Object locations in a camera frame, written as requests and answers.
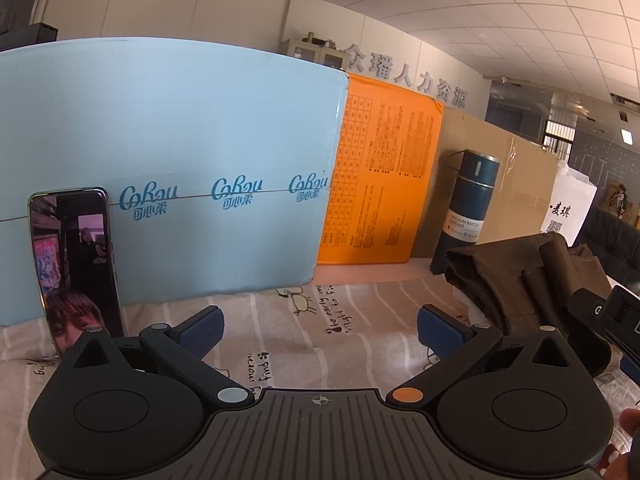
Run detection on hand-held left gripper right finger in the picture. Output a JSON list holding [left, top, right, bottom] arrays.
[[385, 303, 597, 407]]

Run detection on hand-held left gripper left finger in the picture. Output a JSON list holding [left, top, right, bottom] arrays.
[[59, 304, 256, 407]]

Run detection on brown pants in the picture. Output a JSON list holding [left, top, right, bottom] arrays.
[[445, 232, 621, 378]]

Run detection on person's right hand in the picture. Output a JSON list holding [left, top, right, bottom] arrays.
[[602, 407, 640, 480]]

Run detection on dark sofa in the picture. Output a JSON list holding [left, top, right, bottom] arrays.
[[582, 205, 640, 291]]

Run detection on striped printed bed sheet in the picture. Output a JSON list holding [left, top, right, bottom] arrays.
[[0, 260, 640, 480]]

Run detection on small figurine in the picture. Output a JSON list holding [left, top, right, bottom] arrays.
[[607, 182, 633, 221]]

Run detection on white paper bag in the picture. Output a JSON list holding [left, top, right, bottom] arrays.
[[541, 160, 598, 248]]

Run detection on dark blue vacuum bottle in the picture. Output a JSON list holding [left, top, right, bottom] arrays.
[[431, 149, 501, 276]]

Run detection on black smartphone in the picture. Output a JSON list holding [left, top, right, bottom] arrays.
[[27, 187, 126, 361]]

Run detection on brown cardboard box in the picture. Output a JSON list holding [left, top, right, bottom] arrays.
[[411, 109, 560, 260]]

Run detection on orange carton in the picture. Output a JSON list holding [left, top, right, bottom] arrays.
[[316, 72, 445, 266]]

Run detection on barred window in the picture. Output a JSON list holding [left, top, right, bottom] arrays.
[[542, 120, 577, 157]]

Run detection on large light blue carton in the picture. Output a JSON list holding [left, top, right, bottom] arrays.
[[0, 36, 349, 328]]

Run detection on beige cabinet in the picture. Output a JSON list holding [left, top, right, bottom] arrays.
[[280, 35, 351, 73]]

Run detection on black box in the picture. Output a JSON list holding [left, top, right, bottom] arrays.
[[0, 22, 58, 52]]

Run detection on wall lettering sign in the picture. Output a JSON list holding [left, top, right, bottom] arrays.
[[345, 42, 468, 108]]

